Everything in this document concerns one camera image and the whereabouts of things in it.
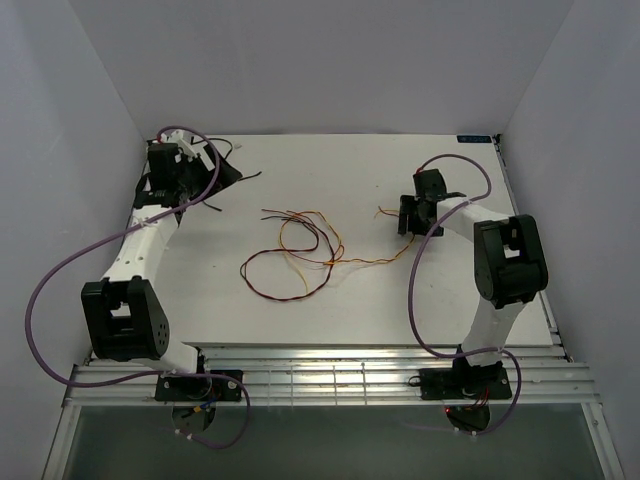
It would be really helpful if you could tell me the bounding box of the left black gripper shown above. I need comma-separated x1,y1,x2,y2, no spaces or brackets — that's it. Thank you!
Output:
176,144,241,205

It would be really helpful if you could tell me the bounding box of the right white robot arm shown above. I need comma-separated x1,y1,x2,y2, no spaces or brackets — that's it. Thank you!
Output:
398,169,549,397

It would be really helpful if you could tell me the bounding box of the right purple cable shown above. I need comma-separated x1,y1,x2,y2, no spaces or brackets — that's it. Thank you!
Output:
409,153,524,436

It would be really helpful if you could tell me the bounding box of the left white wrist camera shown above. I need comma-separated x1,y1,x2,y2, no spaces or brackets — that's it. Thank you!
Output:
158,129,215,171

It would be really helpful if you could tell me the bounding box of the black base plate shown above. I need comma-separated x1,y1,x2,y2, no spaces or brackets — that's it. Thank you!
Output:
418,359,512,400
154,370,244,403

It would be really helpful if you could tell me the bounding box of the aluminium rail frame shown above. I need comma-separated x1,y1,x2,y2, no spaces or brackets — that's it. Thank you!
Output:
63,137,624,480

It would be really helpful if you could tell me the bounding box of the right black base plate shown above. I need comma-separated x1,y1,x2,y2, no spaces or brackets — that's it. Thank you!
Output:
418,359,512,400

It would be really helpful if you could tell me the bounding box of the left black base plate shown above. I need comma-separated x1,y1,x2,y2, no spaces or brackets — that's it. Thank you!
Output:
154,370,244,403

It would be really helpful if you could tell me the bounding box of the purple cable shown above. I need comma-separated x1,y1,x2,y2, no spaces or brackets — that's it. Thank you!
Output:
25,124,251,449
409,153,524,436

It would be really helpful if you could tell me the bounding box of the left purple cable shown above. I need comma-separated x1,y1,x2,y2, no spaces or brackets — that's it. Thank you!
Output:
25,124,251,449

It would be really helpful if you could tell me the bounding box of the dark red twisted wire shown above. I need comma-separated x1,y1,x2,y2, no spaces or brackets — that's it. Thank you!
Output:
239,209,346,301

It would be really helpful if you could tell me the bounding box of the right blue label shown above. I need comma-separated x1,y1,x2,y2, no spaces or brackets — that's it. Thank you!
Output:
456,135,493,144

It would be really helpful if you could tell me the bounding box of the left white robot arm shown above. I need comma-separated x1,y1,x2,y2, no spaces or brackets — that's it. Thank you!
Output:
81,140,242,400

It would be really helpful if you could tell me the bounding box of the black wire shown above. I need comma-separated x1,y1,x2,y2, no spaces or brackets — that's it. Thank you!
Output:
199,138,263,212

